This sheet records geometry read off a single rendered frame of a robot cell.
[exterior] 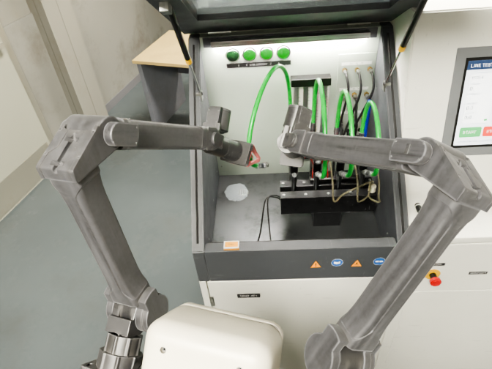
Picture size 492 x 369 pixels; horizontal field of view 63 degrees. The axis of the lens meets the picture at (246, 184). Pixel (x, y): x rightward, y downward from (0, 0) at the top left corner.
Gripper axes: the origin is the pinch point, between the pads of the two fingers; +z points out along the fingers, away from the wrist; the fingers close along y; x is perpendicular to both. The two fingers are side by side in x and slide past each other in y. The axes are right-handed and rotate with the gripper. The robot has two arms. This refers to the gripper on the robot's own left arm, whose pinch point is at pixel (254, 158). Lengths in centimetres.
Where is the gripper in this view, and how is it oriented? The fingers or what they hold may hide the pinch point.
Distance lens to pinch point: 122.1
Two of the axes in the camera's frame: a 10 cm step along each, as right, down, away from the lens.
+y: -7.3, -2.0, 6.5
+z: 6.3, 1.6, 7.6
